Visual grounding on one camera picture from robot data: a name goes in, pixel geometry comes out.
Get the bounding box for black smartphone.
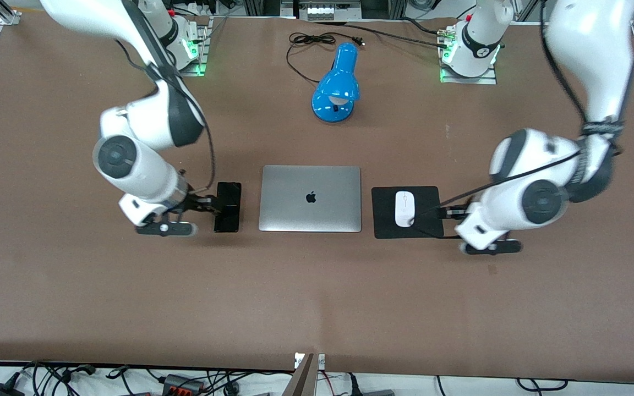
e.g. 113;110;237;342
214;182;242;233

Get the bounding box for white computer mouse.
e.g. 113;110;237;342
395;190;416;228

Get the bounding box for black mouse pad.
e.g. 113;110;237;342
371;185;445;240

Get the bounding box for silver laptop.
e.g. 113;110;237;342
258;165;362;233

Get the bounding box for blue desk lamp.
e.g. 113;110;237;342
311;42;360;124

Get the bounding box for grey adapter with orange levers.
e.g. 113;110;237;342
162;373;206;394

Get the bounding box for white power strip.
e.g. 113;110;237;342
306;5;363;21

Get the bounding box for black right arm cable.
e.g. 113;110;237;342
113;38;217;193

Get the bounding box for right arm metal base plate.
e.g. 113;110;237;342
177;16;209;76

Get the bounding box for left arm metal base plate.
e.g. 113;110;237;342
439;27;498;85

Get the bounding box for black looped floor cable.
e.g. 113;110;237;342
517;378;569;392

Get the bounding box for black power cable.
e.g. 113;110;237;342
317;19;451;48

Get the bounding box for black lamp cable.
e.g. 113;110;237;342
286;32;365;84

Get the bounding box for metal camera mount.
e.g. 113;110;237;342
293;352;326;396

